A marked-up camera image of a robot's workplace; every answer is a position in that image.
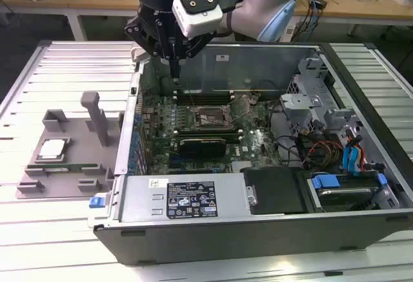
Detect black graphics card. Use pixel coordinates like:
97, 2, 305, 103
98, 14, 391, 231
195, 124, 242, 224
178, 137, 228, 159

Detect small white sticker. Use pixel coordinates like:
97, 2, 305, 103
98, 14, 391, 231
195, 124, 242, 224
148, 178, 171, 190

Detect grey metal drive cage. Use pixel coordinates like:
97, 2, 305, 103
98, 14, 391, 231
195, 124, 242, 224
279, 56, 362, 136

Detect red yellow power wires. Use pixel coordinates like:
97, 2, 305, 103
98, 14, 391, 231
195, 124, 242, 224
298, 135, 345, 170

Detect black open PC case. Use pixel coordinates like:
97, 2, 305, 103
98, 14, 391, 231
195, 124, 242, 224
87, 39, 413, 266

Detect black plastic shroud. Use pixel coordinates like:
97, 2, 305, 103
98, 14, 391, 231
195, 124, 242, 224
241, 166, 306, 216

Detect hard disk in blue carrier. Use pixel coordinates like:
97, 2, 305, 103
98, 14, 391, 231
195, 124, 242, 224
308, 172, 388, 214

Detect black rating label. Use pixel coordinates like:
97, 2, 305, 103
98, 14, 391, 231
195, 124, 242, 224
166, 180, 219, 218

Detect silver chipset heatsink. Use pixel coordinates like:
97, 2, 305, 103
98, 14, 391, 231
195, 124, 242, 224
230, 161, 253, 174

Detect CPU socket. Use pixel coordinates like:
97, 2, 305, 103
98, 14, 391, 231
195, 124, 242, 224
192, 105, 227, 130

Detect silver power supply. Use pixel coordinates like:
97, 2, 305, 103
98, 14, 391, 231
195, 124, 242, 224
119, 174, 250, 224

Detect grey case latch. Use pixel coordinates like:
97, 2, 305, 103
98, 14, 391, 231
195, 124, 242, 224
130, 43, 150, 65

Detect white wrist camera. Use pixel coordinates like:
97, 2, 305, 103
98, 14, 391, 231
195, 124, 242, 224
171, 0, 224, 39

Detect green RAM stick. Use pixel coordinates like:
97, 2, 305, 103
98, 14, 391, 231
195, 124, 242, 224
27, 163, 98, 171

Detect grey parts rack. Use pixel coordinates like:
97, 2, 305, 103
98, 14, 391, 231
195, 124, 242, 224
15, 90, 125, 200

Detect blue data wire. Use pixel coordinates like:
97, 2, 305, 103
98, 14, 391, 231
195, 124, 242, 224
342, 146, 355, 176
351, 136, 366, 177

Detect blue case latch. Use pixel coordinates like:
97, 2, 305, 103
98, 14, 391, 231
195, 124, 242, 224
88, 195, 106, 209

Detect silver CPU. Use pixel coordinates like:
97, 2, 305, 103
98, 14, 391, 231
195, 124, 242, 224
37, 138, 71, 163

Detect metal socket cover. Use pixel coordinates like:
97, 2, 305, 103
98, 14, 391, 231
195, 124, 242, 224
222, 96, 252, 125

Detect green motherboard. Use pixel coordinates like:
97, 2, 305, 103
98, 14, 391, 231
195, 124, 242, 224
138, 90, 282, 177

